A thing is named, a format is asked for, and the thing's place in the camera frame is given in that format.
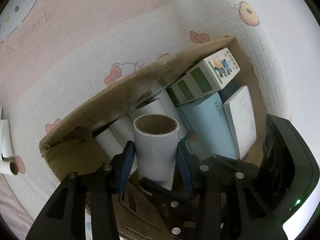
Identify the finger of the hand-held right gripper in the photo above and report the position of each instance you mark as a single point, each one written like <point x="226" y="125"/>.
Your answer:
<point x="162" y="195"/>
<point x="232" y="163"/>

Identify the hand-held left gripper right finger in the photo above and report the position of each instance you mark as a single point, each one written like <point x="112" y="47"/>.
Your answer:
<point x="185" y="170"/>

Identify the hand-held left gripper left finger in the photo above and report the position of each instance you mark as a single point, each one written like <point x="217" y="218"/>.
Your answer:
<point x="126" y="165"/>

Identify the white paper tube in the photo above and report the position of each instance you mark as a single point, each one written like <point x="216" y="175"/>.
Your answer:
<point x="155" y="152"/>
<point x="165" y="100"/>
<point x="122" y="130"/>
<point x="108" y="142"/>
<point x="147" y="108"/>

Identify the brown cardboard box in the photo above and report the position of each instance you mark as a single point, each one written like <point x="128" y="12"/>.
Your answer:
<point x="82" y="120"/>

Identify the pile of white rolls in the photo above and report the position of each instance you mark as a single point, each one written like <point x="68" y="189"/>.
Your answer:
<point x="6" y="140"/>

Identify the white flat box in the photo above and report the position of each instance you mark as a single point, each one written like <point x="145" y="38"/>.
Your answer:
<point x="242" y="120"/>

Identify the light blue box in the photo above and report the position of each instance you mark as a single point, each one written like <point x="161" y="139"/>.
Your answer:
<point x="207" y="125"/>

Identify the small green white box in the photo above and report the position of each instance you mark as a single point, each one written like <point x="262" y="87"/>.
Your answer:
<point x="183" y="91"/>

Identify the white green cartoon box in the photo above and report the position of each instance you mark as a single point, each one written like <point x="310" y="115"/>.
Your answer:
<point x="220" y="67"/>

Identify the pink floral quilt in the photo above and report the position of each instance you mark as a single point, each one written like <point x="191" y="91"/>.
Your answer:
<point x="10" y="195"/>

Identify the pink cartoon printed blanket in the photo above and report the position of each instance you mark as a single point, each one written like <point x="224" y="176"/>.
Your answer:
<point x="125" y="30"/>

